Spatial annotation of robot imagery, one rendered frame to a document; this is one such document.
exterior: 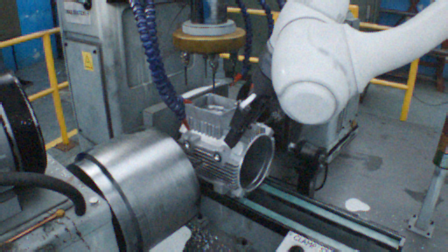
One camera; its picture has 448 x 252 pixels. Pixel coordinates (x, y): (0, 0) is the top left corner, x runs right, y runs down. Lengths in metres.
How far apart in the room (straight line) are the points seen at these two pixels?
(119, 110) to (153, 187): 0.36
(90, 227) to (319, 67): 0.41
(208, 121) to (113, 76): 0.27
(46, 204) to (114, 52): 0.48
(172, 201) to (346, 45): 0.43
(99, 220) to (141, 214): 0.11
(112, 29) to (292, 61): 0.56
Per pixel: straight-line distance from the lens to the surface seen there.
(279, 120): 1.05
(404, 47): 0.51
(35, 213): 0.57
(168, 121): 0.93
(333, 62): 0.46
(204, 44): 0.80
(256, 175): 0.98
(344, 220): 0.92
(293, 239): 0.62
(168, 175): 0.69
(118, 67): 0.94
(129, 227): 0.66
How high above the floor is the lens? 1.50
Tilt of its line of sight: 26 degrees down
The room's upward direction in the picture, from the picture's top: straight up
